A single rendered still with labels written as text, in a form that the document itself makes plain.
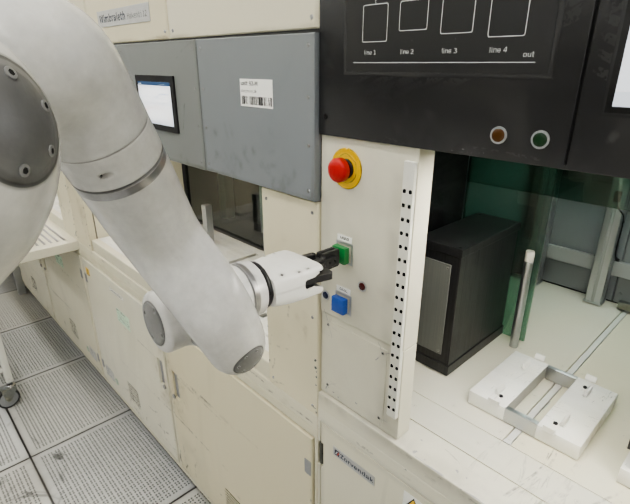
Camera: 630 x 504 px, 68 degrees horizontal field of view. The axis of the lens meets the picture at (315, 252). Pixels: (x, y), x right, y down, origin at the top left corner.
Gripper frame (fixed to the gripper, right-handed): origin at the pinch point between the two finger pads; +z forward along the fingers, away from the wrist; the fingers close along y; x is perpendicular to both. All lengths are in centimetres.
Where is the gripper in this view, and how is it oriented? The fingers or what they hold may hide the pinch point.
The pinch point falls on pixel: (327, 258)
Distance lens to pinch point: 80.5
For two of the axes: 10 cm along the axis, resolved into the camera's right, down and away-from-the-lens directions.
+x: 0.0, -9.3, -3.7
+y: 6.9, 2.7, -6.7
